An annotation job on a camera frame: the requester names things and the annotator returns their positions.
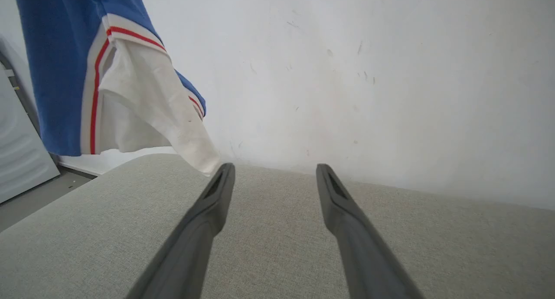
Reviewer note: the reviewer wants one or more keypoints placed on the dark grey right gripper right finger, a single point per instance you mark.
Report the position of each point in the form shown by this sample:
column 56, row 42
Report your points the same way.
column 364, row 255

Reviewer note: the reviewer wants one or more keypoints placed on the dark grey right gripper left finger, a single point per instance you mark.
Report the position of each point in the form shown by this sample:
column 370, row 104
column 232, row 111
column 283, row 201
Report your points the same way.
column 195, row 242

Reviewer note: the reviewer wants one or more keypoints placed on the blue white red sports jersey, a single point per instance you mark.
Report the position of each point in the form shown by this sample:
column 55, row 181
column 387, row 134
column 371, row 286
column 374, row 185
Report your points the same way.
column 56, row 73

